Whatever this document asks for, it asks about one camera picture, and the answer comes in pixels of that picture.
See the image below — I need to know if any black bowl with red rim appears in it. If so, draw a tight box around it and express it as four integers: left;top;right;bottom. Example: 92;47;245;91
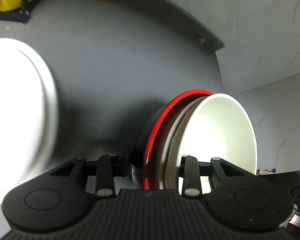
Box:
130;89;212;190

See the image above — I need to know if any white shallow plate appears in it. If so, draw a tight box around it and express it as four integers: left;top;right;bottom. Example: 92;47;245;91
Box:
0;38;59;204

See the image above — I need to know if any black metal shelf rack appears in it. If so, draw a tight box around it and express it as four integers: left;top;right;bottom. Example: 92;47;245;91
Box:
0;0;34;23

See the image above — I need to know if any grey wall hook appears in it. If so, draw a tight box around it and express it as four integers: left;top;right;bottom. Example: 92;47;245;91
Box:
199;38;206;44

